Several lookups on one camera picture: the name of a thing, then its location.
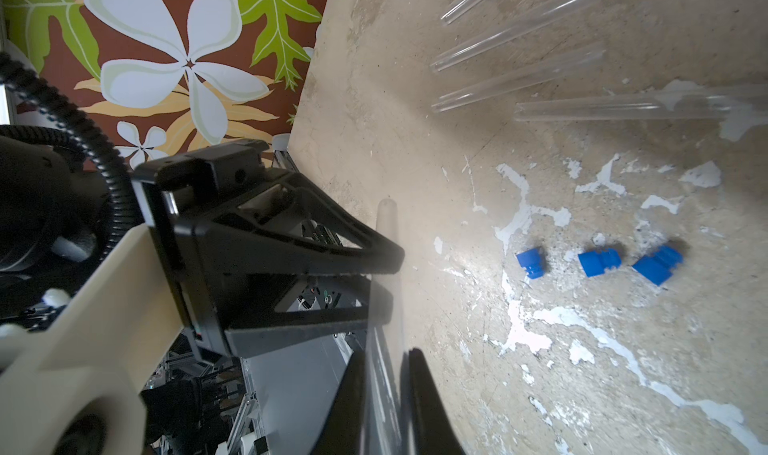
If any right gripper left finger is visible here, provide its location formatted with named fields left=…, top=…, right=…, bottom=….
left=310, top=352, right=366, bottom=455

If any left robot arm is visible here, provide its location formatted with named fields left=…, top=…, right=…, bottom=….
left=1, top=56, right=404, bottom=363

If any blue stopper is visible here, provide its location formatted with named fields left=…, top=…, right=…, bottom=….
left=516, top=247, right=546, bottom=280
left=632, top=245, right=684, bottom=286
left=578, top=248, right=621, bottom=278

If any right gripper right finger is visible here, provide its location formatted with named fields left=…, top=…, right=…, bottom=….
left=401, top=348, right=465, bottom=454

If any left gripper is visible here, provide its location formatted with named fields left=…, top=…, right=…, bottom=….
left=132, top=140, right=394, bottom=358

